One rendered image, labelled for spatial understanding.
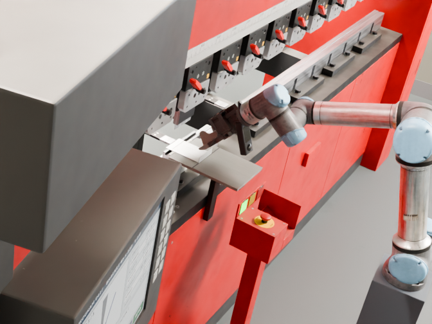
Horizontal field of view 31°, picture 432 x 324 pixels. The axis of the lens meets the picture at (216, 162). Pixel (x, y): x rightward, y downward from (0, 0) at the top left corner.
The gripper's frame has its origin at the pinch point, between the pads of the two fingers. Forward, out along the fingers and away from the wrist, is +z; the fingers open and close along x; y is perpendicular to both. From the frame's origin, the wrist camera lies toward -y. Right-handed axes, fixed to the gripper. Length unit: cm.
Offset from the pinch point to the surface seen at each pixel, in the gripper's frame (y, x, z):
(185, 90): 18.8, 9.4, -11.9
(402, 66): -30, -216, 21
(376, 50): -12, -178, 12
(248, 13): 29.5, -26.2, -24.4
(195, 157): -1.2, 2.5, 4.9
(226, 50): 23.0, -14.4, -17.0
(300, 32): 16, -80, -9
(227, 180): -12.6, 6.6, -4.4
